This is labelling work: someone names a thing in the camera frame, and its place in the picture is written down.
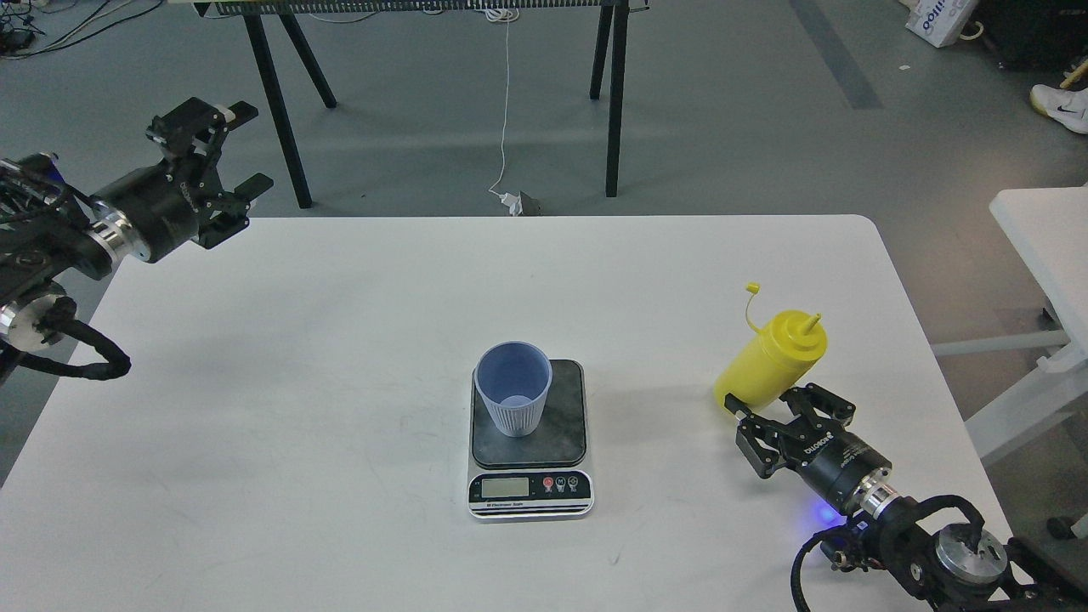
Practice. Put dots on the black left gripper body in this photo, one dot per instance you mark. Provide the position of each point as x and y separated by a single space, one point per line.
144 215

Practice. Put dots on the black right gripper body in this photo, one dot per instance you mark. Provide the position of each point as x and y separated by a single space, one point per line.
834 463

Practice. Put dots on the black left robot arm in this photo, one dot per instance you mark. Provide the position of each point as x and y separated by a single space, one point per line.
49 227

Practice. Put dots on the white blue bag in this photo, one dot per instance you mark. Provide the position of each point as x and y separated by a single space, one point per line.
942 23

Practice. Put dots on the white sneaker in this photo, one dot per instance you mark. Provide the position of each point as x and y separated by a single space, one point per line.
1064 106

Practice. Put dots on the yellow squeeze bottle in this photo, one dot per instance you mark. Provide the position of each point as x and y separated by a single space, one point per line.
778 355

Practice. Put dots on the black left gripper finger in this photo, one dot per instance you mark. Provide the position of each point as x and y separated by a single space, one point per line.
191 138
226 214

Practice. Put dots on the blue plastic cup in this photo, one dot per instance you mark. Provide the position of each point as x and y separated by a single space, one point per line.
513 380

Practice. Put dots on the digital kitchen scale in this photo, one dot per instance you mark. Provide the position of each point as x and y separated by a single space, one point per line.
544 475

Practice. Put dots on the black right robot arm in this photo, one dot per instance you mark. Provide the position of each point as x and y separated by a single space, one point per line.
936 549

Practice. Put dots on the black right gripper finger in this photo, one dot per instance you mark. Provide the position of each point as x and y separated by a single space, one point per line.
816 411
770 445

